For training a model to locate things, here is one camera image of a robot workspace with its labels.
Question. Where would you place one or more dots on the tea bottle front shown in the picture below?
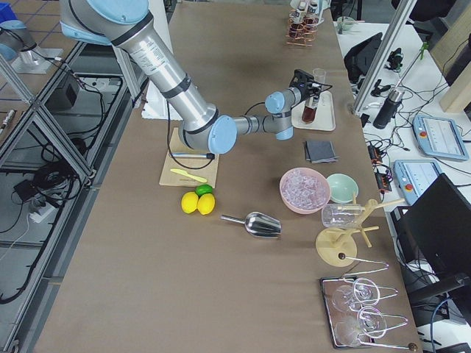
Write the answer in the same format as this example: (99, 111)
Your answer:
(295, 21)

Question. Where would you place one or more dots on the copper wire bottle basket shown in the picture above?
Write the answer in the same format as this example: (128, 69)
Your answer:
(307, 37)

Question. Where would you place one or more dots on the wooden mug tree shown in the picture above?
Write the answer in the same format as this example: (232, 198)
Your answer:
(337, 247)

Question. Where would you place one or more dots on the clear wine glass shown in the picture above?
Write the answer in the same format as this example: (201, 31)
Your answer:
(320, 77)

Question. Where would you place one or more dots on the wooden cutting board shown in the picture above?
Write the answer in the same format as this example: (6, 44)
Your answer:
(197, 167)

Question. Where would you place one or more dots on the aluminium frame post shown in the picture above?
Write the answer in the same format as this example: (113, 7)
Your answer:
(398, 21)

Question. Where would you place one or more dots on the yellow plastic knife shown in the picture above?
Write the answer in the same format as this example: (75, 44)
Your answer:
(184, 173)

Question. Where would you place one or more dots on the yellow lemon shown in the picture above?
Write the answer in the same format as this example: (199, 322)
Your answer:
(206, 204)
(189, 202)

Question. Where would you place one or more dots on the mirror tray with glasses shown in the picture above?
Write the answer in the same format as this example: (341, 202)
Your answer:
(353, 316)

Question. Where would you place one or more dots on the tea bottle middle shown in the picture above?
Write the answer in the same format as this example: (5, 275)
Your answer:
(311, 16)

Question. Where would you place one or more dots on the black monitor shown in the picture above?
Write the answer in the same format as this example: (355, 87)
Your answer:
(439, 224)

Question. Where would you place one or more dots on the black equipment case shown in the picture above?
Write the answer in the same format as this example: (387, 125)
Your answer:
(359, 58)

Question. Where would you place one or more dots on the dark grey folded cloth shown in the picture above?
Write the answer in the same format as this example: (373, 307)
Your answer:
(319, 151)

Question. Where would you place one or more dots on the pink bowl with ice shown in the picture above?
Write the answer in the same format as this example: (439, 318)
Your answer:
(304, 190)

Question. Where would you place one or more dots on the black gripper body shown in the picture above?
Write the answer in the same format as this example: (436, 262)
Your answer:
(302, 94)

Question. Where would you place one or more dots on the clear glass jar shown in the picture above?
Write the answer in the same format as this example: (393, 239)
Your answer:
(341, 215)

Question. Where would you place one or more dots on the black thermos bottle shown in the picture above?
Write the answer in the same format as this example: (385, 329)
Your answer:
(389, 108)

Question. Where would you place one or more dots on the green small bowl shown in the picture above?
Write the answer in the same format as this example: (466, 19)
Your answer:
(343, 188)

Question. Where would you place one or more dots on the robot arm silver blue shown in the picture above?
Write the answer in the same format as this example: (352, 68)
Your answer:
(129, 25)

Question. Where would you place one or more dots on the green lime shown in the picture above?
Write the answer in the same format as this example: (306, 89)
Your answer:
(203, 189)

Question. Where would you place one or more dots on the metal ice scoop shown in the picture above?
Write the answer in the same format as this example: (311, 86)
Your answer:
(257, 224)

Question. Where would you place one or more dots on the cream rectangular tray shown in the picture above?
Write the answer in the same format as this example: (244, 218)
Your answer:
(325, 116)

